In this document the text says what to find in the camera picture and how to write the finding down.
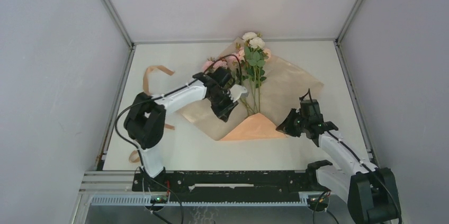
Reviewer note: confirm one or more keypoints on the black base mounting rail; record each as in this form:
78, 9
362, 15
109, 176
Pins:
238, 186

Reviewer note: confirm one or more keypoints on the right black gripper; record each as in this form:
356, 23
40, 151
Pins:
285, 126

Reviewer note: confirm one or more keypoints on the pink rose stem bunch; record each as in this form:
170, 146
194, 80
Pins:
217, 64

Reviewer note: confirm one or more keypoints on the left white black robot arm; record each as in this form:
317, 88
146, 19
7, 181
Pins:
145, 120

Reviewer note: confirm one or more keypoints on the white slotted cable duct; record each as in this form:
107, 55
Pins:
140, 200

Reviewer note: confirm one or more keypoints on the white rose stem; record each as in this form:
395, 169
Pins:
255, 57

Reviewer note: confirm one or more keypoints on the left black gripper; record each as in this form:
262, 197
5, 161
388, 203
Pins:
223, 114

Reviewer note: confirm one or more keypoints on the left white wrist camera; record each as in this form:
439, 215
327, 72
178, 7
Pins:
237, 92

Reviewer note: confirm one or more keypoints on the beige wrapping paper sheet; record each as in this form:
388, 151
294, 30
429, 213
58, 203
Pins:
274, 90

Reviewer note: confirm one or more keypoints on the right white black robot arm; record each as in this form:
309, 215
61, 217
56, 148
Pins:
369, 191

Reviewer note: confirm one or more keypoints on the tan ribbon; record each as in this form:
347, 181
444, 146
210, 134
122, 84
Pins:
151, 74

